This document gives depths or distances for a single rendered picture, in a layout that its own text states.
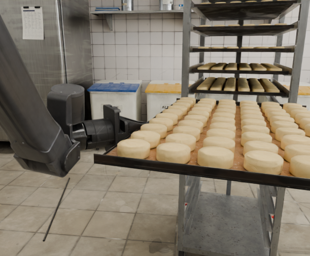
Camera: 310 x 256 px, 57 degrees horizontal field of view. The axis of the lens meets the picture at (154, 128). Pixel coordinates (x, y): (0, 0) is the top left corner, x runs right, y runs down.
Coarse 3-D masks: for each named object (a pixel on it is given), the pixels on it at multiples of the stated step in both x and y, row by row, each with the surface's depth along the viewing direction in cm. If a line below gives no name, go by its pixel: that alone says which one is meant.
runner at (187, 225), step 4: (200, 184) 201; (200, 188) 195; (196, 196) 185; (196, 200) 180; (196, 204) 175; (192, 208) 171; (192, 212) 166; (192, 216) 162; (188, 220) 158; (188, 224) 155; (184, 228) 148; (188, 228) 152; (184, 232) 148; (188, 232) 148
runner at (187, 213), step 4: (196, 184) 181; (196, 188) 176; (196, 192) 171; (192, 196) 166; (192, 200) 162; (188, 204) 157; (192, 204) 158; (188, 208) 154; (184, 212) 145; (188, 212) 150; (184, 216) 145; (188, 216) 146
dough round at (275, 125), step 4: (272, 124) 59; (276, 124) 58; (280, 124) 57; (284, 124) 58; (288, 124) 58; (292, 124) 58; (296, 124) 58; (272, 128) 59; (276, 128) 58; (296, 128) 57; (272, 132) 59
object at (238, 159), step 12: (216, 108) 86; (180, 120) 69; (240, 120) 70; (264, 120) 70; (168, 132) 58; (204, 132) 58; (240, 132) 59; (240, 144) 51; (276, 144) 51; (192, 156) 44; (240, 156) 44; (240, 168) 40; (288, 168) 40
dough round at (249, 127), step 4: (248, 124) 57; (252, 124) 57; (244, 128) 55; (248, 128) 54; (252, 128) 54; (256, 128) 54; (260, 128) 54; (264, 128) 54; (244, 132) 54; (260, 132) 53; (264, 132) 53; (268, 132) 53
